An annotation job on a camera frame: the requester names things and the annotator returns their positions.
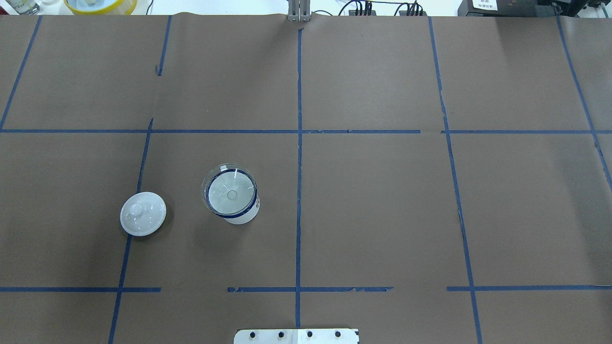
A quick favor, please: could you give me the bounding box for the clear glass funnel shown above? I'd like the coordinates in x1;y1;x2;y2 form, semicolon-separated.
201;164;257;217

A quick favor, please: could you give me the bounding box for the black device with label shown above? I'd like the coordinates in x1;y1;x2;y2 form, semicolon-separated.
457;0;557;18

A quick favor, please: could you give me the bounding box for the white ceramic lid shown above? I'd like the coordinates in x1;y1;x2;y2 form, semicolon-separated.
120;192;167;237

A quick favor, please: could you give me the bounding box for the left black connector block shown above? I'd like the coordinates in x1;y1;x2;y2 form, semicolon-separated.
342;0;375;17

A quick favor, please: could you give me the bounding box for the grey aluminium post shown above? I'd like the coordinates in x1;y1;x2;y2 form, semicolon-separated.
287;0;312;22

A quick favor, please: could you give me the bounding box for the yellow rimmed bowl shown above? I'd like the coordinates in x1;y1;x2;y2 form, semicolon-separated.
63;0;138;15

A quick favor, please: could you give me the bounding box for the black connector block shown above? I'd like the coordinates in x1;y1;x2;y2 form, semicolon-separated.
342;0;375;17
395;1;427;17

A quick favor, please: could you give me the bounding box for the right black connector block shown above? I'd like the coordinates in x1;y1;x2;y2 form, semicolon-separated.
395;1;427;17

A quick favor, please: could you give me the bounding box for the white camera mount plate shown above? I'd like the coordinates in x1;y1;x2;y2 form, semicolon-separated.
233;328;360;344

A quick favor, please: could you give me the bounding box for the white enamel mug blue rim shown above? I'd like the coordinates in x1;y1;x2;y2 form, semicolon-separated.
206;168;261;225

